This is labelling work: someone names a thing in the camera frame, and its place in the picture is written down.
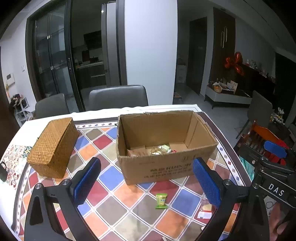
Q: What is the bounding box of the green pistachio candy packet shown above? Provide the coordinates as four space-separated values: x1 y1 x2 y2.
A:
156 193 168 209

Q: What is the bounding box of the red wooden chair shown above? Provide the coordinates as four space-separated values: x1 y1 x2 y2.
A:
234 121 290 165

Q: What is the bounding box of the woven rattan box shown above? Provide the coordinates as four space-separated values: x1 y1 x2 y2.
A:
27 118 79 178

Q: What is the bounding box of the brown cardboard box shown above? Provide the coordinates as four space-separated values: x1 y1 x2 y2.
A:
116 110 218 185

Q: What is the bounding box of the colourful diamond table mat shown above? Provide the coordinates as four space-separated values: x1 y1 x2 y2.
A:
1 110 251 240

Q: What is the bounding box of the grey chair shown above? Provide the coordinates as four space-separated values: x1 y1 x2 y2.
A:
34 93 70 119
89 85 149 110
236 91 273 139

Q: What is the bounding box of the patterned floral placemat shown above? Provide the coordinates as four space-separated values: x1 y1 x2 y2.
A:
1 144 32 190

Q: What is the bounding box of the gold olive snack packet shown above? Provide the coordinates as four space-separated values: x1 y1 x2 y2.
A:
150 147 166 156

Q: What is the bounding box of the clear red cracker packet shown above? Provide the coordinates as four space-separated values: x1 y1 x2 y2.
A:
197 199 216 220

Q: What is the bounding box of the grey chair centre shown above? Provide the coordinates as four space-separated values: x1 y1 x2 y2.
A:
89 85 149 110

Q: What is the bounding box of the light green cake packet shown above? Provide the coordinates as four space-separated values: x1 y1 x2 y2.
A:
159 144 171 154

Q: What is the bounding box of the white low bench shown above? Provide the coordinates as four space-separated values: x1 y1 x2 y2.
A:
204 87 252 109

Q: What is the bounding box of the black mug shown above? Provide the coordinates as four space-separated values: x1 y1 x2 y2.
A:
0 162 8 182

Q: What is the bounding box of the grey chair right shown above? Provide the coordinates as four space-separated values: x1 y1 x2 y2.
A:
236 91 273 139

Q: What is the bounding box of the brown pastry packet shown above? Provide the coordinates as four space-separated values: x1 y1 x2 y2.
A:
127 146 148 157

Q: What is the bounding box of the teal cloth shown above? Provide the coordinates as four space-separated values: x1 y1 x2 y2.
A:
239 156 255 181

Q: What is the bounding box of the person's right hand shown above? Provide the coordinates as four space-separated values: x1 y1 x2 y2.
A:
268 202 295 240

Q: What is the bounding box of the white shoe rack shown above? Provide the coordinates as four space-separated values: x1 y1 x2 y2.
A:
10 94 35 126

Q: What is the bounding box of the red garment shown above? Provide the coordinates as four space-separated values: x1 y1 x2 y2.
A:
264 140 290 166

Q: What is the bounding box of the grey chair left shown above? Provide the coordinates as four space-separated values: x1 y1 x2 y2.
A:
34 93 70 119

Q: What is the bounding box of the red foil balloon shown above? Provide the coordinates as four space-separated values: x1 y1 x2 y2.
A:
224 52 244 76

